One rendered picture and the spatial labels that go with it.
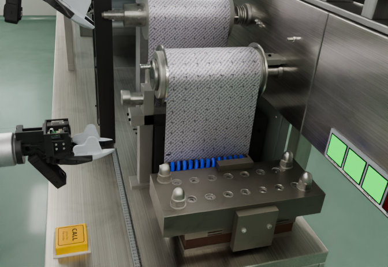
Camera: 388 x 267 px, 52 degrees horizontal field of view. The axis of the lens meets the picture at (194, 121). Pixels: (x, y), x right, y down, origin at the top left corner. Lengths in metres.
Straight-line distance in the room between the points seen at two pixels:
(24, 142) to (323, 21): 0.70
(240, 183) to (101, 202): 0.38
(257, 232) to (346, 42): 0.46
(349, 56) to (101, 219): 0.70
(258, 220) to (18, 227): 1.74
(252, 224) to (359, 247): 1.63
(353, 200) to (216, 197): 1.99
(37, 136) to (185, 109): 0.34
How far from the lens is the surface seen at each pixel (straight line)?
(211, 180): 0.98
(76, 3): 0.88
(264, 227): 0.96
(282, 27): 1.08
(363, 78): 0.82
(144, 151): 1.09
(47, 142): 0.92
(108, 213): 1.08
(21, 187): 2.74
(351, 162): 0.85
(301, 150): 1.36
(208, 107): 0.97
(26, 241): 2.36
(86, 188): 1.16
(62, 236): 1.00
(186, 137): 1.00
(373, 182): 0.81
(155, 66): 0.94
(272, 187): 0.99
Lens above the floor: 1.61
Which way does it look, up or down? 28 degrees down
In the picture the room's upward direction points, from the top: 5 degrees clockwise
